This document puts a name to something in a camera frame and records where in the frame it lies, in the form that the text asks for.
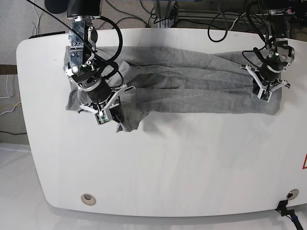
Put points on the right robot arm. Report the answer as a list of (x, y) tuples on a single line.
[(96, 82)]

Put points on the table grommet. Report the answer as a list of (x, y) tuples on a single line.
[(292, 194), (88, 199)]

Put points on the black clamp with cable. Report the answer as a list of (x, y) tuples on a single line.
[(290, 213)]

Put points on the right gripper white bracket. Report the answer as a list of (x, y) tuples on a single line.
[(105, 103)]

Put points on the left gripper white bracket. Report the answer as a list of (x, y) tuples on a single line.
[(267, 79)]

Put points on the red warning triangle sticker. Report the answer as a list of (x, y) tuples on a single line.
[(305, 163)]

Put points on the aluminium frame behind table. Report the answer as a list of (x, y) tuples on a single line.
[(207, 13)]

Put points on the grey t-shirt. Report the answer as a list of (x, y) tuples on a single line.
[(172, 80)]

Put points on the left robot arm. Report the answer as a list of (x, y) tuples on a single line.
[(276, 39)]

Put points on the left table grommet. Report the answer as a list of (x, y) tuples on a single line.
[(88, 199)]

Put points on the right table grommet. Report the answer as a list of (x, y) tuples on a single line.
[(292, 194)]

